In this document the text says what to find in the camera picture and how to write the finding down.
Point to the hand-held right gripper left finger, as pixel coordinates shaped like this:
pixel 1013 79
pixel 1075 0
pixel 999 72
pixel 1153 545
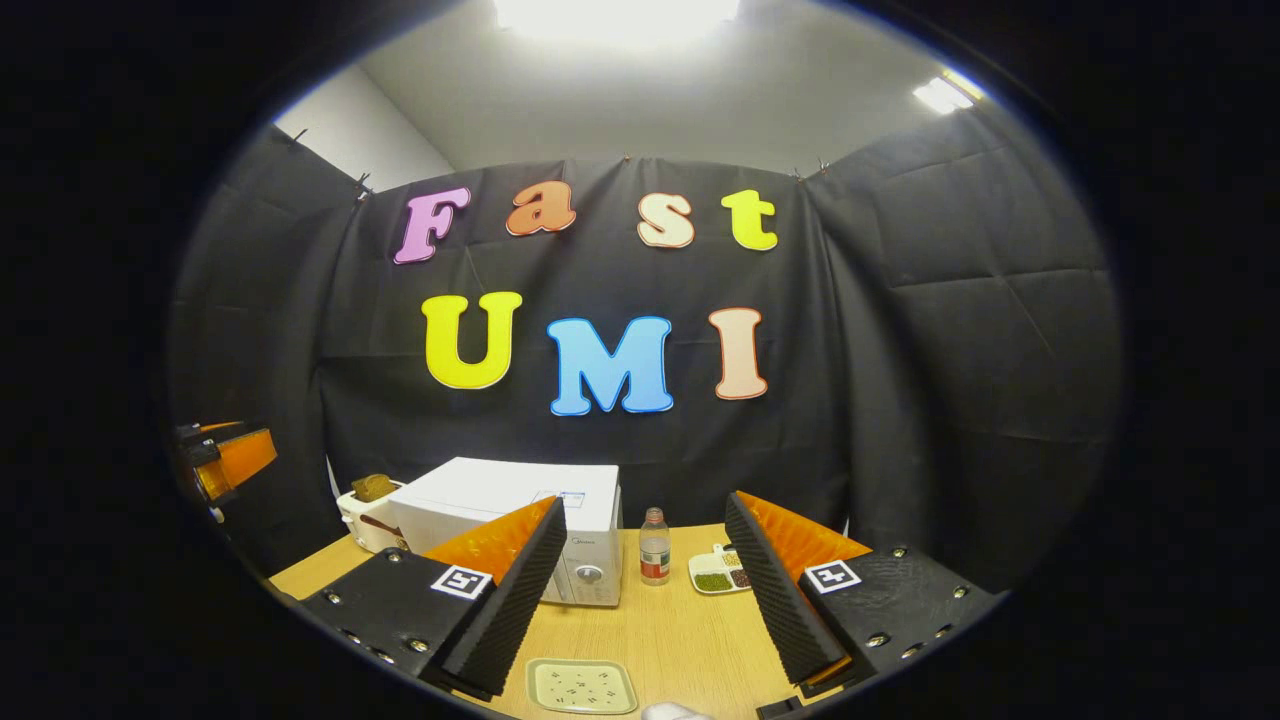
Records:
pixel 520 590

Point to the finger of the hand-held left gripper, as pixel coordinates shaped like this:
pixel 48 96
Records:
pixel 215 427
pixel 245 458

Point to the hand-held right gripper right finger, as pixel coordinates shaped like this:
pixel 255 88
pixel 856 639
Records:
pixel 770 590

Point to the white microwave oven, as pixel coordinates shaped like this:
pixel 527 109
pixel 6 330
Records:
pixel 500 490

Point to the white divided dish of beans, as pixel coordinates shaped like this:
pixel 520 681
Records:
pixel 712 582

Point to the pale green square tray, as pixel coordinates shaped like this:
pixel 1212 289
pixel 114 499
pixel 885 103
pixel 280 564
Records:
pixel 580 685

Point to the clear bottle with red label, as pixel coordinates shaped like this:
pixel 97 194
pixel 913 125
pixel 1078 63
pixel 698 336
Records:
pixel 655 555

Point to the brown bread slice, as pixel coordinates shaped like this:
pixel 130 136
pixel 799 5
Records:
pixel 372 488

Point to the white toaster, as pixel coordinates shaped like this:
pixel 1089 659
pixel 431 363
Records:
pixel 360 530

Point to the brown wooden spoon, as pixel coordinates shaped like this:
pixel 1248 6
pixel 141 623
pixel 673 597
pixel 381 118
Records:
pixel 378 523

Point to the black backdrop cloth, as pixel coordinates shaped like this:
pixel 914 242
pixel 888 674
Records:
pixel 900 380

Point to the small ceiling light panel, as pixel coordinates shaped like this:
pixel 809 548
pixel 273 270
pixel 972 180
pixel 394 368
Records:
pixel 945 92

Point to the wide ceiling light panel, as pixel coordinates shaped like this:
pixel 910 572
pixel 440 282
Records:
pixel 615 15

